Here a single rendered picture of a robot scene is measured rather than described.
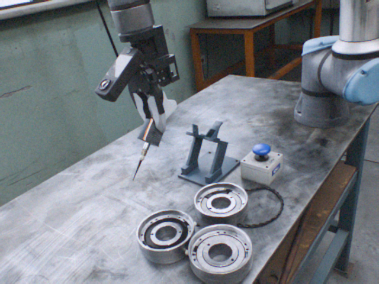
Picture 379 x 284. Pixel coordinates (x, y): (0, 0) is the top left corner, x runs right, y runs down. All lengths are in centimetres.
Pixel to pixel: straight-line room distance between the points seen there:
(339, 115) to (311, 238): 35
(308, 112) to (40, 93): 162
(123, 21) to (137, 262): 43
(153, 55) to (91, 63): 168
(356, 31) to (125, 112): 200
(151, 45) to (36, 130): 160
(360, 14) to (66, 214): 76
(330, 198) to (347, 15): 57
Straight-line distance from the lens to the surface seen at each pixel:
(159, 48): 68
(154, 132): 70
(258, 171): 74
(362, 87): 82
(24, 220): 83
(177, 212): 65
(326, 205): 111
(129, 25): 64
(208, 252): 58
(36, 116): 219
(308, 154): 86
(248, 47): 260
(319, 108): 98
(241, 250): 58
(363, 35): 82
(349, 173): 126
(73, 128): 232
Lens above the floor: 125
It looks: 29 degrees down
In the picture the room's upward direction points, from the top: 9 degrees counter-clockwise
